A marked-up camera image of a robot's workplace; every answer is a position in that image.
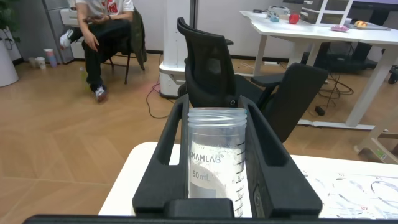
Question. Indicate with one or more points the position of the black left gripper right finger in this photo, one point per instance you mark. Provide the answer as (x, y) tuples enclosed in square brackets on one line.
[(273, 186)]

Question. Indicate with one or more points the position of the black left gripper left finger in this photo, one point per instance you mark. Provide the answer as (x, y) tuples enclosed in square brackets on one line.
[(168, 180)]

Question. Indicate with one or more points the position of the blue pigment test tube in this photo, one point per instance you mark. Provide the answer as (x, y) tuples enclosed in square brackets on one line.
[(214, 140)]

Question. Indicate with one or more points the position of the black power brick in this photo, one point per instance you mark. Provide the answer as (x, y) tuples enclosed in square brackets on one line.
[(320, 110)]

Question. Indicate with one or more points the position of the black padded office chair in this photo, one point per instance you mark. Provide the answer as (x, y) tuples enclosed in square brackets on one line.
[(295, 93)]

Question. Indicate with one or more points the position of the black metal chair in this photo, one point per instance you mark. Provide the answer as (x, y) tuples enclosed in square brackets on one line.
[(127, 68)]

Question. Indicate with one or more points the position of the black mesh office chair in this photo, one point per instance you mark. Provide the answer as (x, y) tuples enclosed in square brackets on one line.
[(211, 68)]

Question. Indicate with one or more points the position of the green plastic bottle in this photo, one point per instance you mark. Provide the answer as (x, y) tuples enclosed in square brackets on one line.
[(83, 79)]

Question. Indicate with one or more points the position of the dark green jacket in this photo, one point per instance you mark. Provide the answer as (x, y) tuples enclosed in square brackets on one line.
[(138, 37)]

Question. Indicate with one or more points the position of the white standing desk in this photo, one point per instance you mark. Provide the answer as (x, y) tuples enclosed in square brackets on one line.
[(311, 32)]

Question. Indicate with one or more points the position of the man in white shirt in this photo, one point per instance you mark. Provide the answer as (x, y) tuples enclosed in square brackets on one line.
[(102, 34)]

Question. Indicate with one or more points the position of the purple cup stack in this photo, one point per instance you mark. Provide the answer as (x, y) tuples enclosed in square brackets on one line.
[(51, 59)]

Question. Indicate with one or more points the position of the red apple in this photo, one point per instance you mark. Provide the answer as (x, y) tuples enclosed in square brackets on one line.
[(293, 18)]

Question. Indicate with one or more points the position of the small blue glass jar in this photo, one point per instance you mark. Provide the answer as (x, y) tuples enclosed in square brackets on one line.
[(273, 17)]

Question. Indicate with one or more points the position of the small pink object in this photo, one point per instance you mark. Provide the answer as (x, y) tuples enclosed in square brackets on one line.
[(339, 28)]

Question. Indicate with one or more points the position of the small white paper cup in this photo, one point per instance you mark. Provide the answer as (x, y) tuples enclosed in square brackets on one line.
[(40, 63)]

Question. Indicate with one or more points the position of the white drawer organizer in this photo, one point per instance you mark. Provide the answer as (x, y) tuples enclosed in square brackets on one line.
[(326, 12)]

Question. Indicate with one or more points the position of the bread roll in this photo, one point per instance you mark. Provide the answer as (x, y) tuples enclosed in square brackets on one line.
[(360, 23)]

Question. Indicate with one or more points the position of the grey metal cabinet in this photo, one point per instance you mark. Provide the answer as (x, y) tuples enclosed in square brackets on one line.
[(56, 28)]

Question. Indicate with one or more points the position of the grey metal tray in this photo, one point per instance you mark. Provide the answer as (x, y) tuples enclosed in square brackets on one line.
[(376, 27)]

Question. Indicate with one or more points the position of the green leafy plant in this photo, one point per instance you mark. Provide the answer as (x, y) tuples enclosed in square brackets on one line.
[(7, 18)]

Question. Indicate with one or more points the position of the large wall display screen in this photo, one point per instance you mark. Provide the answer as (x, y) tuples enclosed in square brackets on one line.
[(376, 1)]

